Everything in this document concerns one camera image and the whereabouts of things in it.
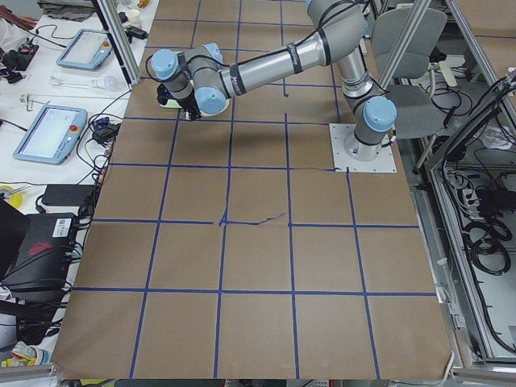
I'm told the blue teach pendant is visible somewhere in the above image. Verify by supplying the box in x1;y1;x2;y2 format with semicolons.
13;104;88;165
56;29;112;71

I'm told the paper cup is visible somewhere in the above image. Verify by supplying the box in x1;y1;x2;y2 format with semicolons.
125;9;142;28

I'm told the upper blue teach pendant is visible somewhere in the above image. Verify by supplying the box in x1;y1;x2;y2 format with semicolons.
56;29;112;71

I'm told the black power adapter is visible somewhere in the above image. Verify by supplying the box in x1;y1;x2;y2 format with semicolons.
40;184;94;206

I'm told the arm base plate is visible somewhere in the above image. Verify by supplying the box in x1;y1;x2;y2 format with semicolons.
329;123;397;173

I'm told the white light bulb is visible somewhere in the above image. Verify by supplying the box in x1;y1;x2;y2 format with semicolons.
89;76;119;92

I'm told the light green tray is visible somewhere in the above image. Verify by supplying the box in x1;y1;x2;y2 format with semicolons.
158;99;181;109

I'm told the lower blue teach pendant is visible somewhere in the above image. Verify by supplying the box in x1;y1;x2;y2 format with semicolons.
13;104;88;165

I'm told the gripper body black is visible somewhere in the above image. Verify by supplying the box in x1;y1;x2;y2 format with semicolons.
178;95;200;118

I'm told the grey office chair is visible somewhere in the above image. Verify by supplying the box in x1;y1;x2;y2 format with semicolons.
370;7;449;140

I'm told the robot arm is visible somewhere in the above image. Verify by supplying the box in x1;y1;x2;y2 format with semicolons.
145;1;397;161

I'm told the aluminium frame post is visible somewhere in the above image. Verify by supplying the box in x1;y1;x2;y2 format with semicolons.
91;0;140;85

